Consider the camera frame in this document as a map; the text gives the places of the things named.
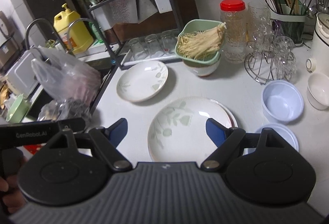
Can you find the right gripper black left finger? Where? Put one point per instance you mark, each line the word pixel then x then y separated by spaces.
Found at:
pixel 105 142

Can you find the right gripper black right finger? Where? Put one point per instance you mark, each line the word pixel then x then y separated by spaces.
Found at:
pixel 227 141

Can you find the floral deep plate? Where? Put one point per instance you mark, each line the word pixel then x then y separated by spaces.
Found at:
pixel 178 132

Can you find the light blue plastic bowl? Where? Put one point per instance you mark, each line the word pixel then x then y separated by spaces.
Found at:
pixel 281 102

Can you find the chrome kitchen faucet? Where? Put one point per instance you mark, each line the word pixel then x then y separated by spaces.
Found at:
pixel 80 37

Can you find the person's left hand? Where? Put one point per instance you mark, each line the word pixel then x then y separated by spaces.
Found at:
pixel 12 197

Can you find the clear bag with dark contents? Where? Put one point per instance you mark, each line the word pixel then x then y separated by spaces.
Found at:
pixel 65 109

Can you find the floral plate near rack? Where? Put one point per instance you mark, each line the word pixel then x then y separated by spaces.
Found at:
pixel 142 81

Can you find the white bowl under colander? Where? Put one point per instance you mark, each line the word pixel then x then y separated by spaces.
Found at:
pixel 202 70

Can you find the translucent plastic bag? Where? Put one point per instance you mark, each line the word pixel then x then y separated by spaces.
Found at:
pixel 63 76

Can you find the left clear drinking glass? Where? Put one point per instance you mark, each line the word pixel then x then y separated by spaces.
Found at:
pixel 138 51

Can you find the clear drinking glass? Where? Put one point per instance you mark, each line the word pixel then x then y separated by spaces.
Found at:
pixel 153 46
pixel 138 51

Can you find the enoki mushroom bunch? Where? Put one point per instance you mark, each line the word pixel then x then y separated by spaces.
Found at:
pixel 201 45

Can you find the green plastic colander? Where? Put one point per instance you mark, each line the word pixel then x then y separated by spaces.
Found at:
pixel 200 23

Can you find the small white ceramic cup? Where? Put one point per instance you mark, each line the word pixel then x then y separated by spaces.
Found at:
pixel 317 91

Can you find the middle clear drinking glass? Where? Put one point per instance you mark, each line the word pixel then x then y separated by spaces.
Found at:
pixel 153 46

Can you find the yellow detergent jug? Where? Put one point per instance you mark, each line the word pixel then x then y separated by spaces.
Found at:
pixel 62 20

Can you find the right glass with red print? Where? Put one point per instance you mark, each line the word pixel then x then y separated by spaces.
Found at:
pixel 169 41

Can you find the tall textured clear glass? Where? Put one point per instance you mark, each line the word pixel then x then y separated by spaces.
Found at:
pixel 259 24

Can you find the red lid plastic jar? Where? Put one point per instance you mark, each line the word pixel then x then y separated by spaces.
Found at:
pixel 233 13

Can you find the white electric cooking pot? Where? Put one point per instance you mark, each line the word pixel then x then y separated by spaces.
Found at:
pixel 319 60

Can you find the hammered metal cleaver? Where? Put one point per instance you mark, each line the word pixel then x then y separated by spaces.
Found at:
pixel 131 11

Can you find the green white chopstick holder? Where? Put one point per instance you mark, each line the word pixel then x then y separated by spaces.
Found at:
pixel 289 18

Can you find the black metal dish rack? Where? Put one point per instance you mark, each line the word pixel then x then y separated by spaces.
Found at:
pixel 128 13

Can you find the wire glass holder stand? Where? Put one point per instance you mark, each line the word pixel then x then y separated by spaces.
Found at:
pixel 270 58

